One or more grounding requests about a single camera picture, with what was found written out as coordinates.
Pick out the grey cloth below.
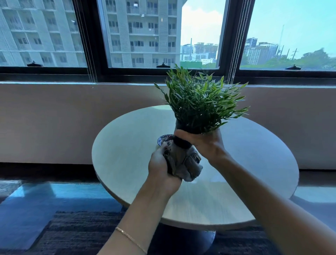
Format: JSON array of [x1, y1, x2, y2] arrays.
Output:
[[163, 135, 204, 183]]

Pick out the dark table pedestal base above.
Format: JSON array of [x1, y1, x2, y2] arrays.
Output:
[[147, 223, 216, 255]]

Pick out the person's right hand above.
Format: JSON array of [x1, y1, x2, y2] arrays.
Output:
[[174, 129, 232, 169]]

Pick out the thin gold bracelet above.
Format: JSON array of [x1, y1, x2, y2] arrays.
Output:
[[115, 226, 148, 254]]

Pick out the green artificial plant black pot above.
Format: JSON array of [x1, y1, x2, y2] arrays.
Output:
[[154, 65, 250, 150]]

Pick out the white apartment building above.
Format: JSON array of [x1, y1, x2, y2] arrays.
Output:
[[0, 0, 185, 69]]

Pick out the person's left forearm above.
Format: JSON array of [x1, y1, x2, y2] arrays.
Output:
[[97, 181, 183, 255]]

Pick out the person's left hand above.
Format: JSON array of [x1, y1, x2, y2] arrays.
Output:
[[148, 141, 183, 196]]

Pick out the black window frame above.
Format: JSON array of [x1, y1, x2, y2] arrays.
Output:
[[0, 0, 336, 86]]

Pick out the person's right forearm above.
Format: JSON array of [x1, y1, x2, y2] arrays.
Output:
[[210, 154, 336, 255]]

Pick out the beaded blind cord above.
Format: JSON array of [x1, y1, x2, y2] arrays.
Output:
[[78, 0, 95, 89], [227, 0, 253, 84]]

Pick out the blue patterned saucer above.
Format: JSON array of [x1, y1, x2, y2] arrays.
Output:
[[157, 134, 175, 147]]

